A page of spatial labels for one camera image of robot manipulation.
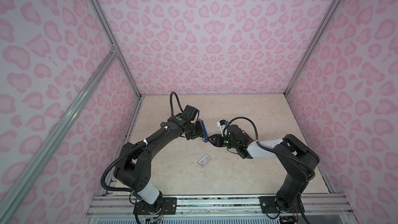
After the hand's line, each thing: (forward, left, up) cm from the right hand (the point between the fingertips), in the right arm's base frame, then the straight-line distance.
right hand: (209, 138), depth 88 cm
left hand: (+2, +2, +5) cm, 6 cm away
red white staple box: (-10, +3, -8) cm, 13 cm away
